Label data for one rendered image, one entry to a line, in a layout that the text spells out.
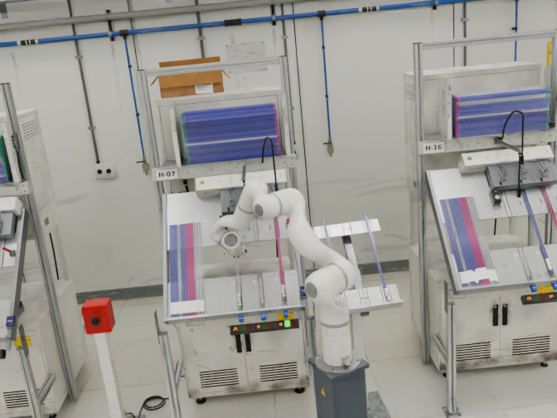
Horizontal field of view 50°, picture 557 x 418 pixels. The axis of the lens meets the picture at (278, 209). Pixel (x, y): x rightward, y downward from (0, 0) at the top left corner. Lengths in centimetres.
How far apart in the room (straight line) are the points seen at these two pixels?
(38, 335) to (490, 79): 286
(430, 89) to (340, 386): 175
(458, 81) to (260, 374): 198
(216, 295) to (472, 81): 182
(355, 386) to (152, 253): 284
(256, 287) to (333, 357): 72
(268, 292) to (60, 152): 249
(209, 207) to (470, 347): 168
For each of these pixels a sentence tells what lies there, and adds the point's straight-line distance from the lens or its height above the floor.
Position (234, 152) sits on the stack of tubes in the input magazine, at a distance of 317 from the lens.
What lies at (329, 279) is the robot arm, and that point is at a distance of 229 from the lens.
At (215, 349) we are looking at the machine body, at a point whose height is 36.
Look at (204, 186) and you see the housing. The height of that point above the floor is 127.
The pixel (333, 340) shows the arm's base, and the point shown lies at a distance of 242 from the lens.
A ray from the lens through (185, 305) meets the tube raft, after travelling 301.
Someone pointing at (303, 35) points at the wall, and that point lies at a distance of 464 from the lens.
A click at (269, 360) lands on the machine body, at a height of 26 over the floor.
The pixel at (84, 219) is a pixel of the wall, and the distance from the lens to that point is 503.
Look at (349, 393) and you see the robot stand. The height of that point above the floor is 59.
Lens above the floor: 202
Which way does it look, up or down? 17 degrees down
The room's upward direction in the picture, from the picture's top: 6 degrees counter-clockwise
